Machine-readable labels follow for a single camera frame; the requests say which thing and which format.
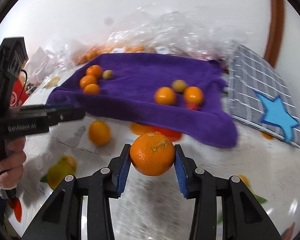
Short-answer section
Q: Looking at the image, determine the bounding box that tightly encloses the brownish green longan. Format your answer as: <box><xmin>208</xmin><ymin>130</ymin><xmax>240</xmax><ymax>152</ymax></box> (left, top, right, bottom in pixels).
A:
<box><xmin>102</xmin><ymin>70</ymin><xmax>114</xmax><ymax>80</ymax></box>
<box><xmin>171</xmin><ymin>80</ymin><xmax>187</xmax><ymax>94</ymax></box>

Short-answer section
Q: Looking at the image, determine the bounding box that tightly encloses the fruit print plastic tablecloth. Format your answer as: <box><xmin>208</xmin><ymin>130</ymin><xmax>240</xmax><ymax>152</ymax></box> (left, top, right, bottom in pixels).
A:
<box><xmin>5</xmin><ymin>62</ymin><xmax>300</xmax><ymax>240</ymax></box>

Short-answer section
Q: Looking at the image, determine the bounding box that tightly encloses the small orange tangerine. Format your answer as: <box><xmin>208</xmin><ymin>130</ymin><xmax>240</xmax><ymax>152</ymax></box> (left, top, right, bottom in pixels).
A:
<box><xmin>83</xmin><ymin>83</ymin><xmax>100</xmax><ymax>95</ymax></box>

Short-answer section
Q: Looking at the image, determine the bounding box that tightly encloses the clear plastic bag of fruit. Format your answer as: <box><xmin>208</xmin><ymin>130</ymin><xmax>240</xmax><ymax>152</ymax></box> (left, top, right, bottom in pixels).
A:
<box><xmin>72</xmin><ymin>4</ymin><xmax>247</xmax><ymax>64</ymax></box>

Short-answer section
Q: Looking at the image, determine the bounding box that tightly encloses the brown wooden door frame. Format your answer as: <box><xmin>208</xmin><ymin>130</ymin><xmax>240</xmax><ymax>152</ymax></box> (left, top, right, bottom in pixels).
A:
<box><xmin>263</xmin><ymin>0</ymin><xmax>285</xmax><ymax>68</ymax></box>

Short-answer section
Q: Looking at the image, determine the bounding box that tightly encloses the red paper bag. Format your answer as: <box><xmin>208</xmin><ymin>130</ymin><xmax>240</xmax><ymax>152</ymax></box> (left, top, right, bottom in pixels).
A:
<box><xmin>10</xmin><ymin>79</ymin><xmax>28</xmax><ymax>107</ymax></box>

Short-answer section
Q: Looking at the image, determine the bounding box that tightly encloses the white plastic bag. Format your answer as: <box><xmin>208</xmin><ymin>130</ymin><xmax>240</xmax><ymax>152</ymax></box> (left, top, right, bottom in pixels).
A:
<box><xmin>24</xmin><ymin>47</ymin><xmax>59</xmax><ymax>84</ymax></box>

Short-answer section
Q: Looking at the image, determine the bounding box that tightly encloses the small red fruit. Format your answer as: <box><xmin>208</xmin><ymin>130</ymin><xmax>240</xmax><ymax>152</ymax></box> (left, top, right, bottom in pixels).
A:
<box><xmin>186</xmin><ymin>102</ymin><xmax>200</xmax><ymax>111</ymax></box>

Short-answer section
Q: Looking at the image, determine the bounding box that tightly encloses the large orange with stem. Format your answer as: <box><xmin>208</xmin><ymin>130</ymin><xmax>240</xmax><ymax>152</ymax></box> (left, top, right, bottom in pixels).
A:
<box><xmin>85</xmin><ymin>65</ymin><xmax>103</xmax><ymax>80</ymax></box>

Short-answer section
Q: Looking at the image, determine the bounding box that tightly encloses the small orange kumquat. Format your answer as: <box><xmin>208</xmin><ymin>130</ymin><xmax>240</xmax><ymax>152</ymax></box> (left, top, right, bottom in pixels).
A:
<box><xmin>183</xmin><ymin>86</ymin><xmax>204</xmax><ymax>105</ymax></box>

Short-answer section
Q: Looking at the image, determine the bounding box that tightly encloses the large round orange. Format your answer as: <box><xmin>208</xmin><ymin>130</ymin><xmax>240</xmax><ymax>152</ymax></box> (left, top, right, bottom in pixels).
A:
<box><xmin>129</xmin><ymin>132</ymin><xmax>175</xmax><ymax>177</ymax></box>

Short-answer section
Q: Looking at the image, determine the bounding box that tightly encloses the orange tangerine front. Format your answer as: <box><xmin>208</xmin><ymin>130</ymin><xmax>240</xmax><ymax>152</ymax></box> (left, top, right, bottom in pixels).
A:
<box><xmin>79</xmin><ymin>75</ymin><xmax>97</xmax><ymax>89</ymax></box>

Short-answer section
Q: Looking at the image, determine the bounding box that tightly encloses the grey checked star cushion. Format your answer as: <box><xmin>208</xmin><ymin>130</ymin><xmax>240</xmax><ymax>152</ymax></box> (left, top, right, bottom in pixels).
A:
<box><xmin>228</xmin><ymin>45</ymin><xmax>300</xmax><ymax>148</ymax></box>

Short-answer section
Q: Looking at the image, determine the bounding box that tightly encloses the purple towel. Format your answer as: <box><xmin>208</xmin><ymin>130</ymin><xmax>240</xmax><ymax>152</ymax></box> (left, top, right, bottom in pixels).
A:
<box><xmin>47</xmin><ymin>53</ymin><xmax>238</xmax><ymax>148</ymax></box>

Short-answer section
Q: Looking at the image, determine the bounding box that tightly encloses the person's left hand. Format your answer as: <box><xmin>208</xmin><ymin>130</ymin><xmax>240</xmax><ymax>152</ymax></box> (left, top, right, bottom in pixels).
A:
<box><xmin>0</xmin><ymin>137</ymin><xmax>26</xmax><ymax>189</ymax></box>

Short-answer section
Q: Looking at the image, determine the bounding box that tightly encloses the oval orange kumquat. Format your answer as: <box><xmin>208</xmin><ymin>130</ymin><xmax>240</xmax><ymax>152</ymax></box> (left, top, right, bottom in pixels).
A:
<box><xmin>154</xmin><ymin>87</ymin><xmax>176</xmax><ymax>106</ymax></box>

